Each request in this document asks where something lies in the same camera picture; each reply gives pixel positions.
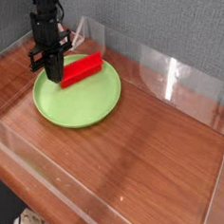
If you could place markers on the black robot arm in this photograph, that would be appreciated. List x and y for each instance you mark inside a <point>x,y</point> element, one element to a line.
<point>48,8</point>

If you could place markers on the clear acrylic corner bracket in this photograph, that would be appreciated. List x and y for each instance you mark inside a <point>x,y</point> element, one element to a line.
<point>77,37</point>

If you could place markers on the green round plate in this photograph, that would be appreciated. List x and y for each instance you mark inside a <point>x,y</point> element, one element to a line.
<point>81,104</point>

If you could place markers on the red plastic block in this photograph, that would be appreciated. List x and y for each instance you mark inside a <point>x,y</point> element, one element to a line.
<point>81,69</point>

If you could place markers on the white power strip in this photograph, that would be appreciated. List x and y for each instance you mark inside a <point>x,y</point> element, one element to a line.
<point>30,217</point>

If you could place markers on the clear acrylic enclosure wall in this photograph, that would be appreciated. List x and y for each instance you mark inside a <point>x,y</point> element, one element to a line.
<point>158,158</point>

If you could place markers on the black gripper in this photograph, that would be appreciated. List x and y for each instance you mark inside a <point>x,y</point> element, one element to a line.
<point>48,51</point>

